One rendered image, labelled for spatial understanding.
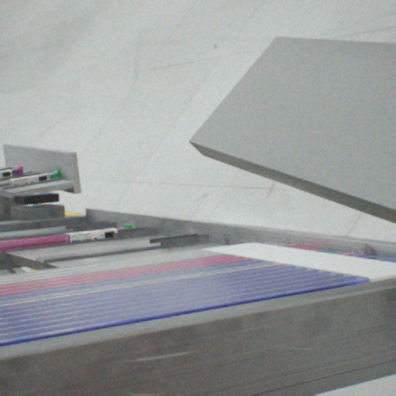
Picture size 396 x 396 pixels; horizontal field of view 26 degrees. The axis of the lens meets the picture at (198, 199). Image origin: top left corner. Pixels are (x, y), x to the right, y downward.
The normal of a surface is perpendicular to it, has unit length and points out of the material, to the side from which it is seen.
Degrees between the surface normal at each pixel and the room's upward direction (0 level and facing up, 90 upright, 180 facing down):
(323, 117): 0
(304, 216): 0
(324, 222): 0
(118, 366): 90
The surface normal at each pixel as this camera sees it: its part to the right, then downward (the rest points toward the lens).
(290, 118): -0.65, -0.62
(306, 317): 0.54, 0.04
